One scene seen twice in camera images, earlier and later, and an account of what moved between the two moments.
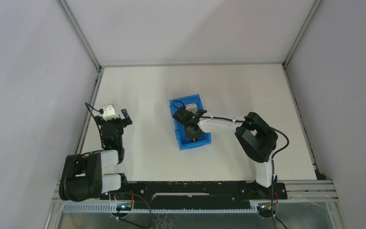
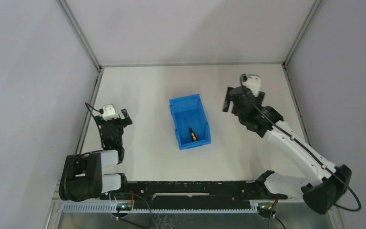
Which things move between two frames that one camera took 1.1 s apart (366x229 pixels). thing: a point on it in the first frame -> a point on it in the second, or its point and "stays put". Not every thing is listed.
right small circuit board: [265, 211] stays put
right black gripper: [192, 129] -> [236, 97]
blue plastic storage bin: [184, 143] stays put
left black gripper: [115, 121] stays put
